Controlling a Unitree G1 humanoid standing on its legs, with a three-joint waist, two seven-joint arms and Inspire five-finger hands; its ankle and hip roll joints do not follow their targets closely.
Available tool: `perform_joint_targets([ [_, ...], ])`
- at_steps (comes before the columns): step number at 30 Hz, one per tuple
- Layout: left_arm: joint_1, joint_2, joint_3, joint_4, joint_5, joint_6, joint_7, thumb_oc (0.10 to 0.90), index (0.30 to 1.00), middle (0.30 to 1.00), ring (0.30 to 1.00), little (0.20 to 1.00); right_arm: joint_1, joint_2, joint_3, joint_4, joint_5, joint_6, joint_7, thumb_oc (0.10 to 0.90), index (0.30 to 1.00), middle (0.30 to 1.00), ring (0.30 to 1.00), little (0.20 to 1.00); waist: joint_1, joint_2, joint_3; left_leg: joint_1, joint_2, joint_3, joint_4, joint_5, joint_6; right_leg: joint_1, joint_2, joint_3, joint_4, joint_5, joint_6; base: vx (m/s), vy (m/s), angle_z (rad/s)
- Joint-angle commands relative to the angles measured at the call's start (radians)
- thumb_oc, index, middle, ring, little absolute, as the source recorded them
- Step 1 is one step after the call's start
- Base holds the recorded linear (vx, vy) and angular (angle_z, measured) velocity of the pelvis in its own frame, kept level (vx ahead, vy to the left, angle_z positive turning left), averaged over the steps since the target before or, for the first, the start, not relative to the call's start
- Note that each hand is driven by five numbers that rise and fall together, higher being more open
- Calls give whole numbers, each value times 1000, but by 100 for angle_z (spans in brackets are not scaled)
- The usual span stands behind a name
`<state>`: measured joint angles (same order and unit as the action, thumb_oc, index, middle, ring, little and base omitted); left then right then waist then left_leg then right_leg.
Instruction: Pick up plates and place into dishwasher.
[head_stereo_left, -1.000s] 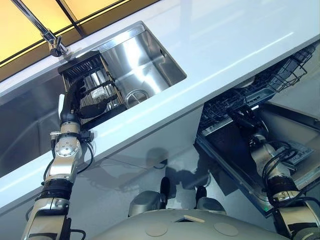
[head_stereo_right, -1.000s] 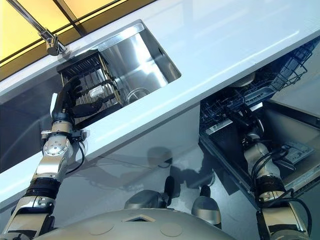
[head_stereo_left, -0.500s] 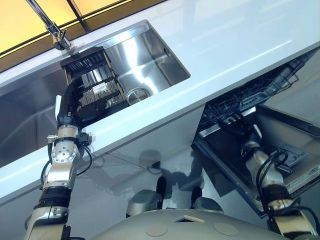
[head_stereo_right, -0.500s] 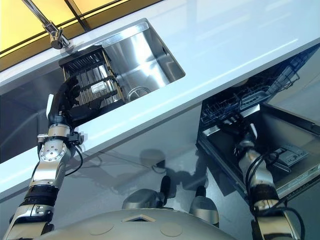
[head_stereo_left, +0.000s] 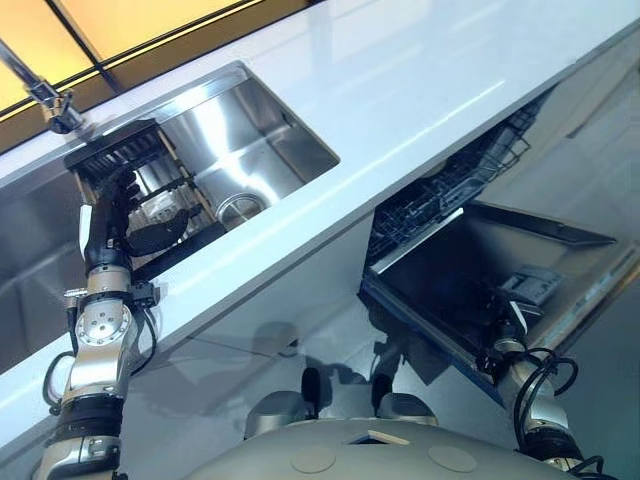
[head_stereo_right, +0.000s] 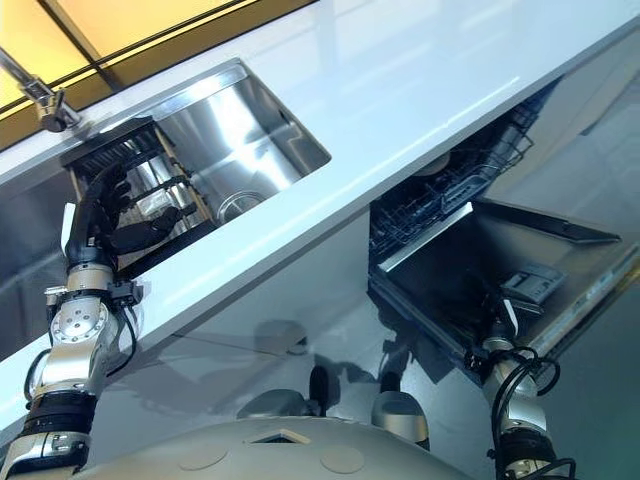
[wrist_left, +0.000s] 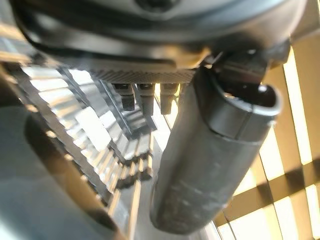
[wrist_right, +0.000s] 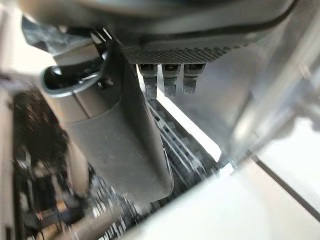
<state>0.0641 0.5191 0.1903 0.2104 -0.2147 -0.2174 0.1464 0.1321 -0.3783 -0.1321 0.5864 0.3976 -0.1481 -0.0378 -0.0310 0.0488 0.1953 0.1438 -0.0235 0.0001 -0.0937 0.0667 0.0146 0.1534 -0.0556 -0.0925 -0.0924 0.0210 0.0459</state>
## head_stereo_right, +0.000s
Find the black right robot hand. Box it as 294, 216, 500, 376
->
481, 291, 522, 343

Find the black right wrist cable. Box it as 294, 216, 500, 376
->
487, 347, 579, 480

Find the stainless steel sink basin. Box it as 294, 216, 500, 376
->
0, 57, 334, 301

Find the silver right robot leg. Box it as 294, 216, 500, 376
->
371, 370, 432, 442

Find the round sink drain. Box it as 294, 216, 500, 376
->
216, 191, 265, 222

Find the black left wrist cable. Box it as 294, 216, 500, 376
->
117, 297, 143, 357

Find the grey detergent dispenser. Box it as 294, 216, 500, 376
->
499, 267, 565, 304

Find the beige plate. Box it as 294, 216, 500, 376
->
416, 151, 452, 179

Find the shiny steel plate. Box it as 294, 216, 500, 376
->
133, 183, 195, 222
127, 155, 177, 195

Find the chrome kitchen faucet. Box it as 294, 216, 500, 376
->
0, 44, 82, 134

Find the black wire dish rack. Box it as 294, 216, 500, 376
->
59, 115, 221, 277

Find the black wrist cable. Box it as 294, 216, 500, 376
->
487, 347, 579, 480
117, 297, 143, 357

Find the open dishwasher door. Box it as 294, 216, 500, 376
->
370, 199, 624, 387

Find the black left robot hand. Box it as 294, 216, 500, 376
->
60, 164, 184, 266

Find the grey robot torso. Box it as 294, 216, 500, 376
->
74, 413, 507, 480

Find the dark wire dishwasher rack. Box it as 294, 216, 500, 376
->
369, 99, 537, 252

